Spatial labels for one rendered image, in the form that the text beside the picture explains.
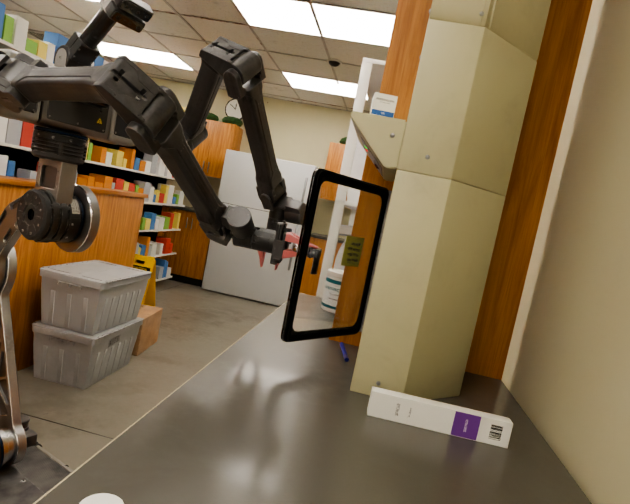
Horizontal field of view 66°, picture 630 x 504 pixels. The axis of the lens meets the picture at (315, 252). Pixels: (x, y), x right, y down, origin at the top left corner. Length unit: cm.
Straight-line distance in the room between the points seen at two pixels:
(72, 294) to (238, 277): 335
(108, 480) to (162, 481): 6
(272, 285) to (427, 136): 518
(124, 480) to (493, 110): 93
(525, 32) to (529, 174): 40
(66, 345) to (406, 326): 246
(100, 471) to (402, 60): 119
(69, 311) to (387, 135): 247
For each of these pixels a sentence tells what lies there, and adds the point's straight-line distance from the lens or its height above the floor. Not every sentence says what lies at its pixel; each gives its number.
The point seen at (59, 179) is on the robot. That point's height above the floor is 124.
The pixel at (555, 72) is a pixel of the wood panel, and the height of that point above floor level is 177.
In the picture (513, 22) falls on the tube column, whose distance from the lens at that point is 117.
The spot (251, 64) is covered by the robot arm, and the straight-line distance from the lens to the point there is 124.
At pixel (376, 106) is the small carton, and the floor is 154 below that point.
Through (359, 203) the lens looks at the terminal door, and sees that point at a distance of 122.
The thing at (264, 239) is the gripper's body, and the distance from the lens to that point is 118.
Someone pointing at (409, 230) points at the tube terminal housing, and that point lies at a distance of 101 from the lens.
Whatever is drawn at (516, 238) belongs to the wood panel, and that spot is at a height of 133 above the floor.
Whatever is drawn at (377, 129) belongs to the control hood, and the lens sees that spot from 103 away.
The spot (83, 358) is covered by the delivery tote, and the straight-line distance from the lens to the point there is 317.
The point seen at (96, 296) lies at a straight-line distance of 305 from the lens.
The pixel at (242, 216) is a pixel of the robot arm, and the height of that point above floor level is 125.
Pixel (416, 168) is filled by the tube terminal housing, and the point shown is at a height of 142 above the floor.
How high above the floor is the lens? 130
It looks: 5 degrees down
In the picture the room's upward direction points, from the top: 11 degrees clockwise
